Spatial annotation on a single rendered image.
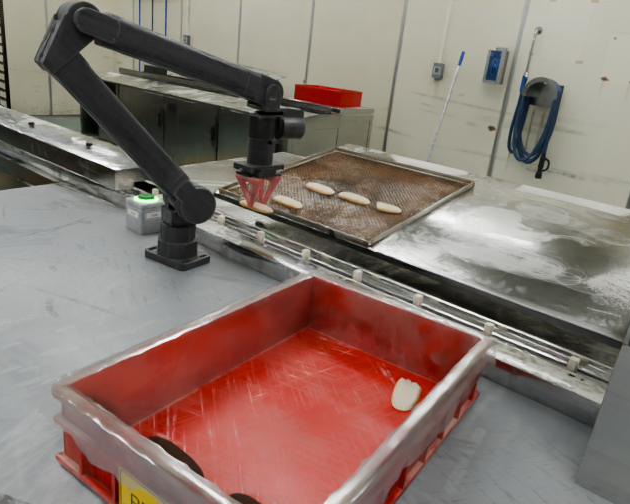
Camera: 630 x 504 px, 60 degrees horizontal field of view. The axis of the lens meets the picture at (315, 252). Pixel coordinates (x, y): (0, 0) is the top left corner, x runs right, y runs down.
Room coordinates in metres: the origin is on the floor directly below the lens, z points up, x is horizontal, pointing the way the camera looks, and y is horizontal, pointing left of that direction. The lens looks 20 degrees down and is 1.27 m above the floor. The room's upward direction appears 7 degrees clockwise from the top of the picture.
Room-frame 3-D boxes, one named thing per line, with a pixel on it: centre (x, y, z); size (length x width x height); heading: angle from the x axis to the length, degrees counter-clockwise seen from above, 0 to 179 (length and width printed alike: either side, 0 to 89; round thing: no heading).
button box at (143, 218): (1.25, 0.41, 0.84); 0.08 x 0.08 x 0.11; 51
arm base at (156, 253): (1.09, 0.29, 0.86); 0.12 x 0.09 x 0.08; 59
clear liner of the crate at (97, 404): (0.57, 0.00, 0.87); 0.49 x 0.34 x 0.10; 147
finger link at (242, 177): (1.20, 0.15, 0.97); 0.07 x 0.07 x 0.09; 52
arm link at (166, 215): (1.10, 0.28, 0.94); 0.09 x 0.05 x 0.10; 128
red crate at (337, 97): (5.02, 0.05, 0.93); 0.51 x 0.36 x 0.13; 55
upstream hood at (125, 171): (1.87, 0.99, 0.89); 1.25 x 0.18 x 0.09; 51
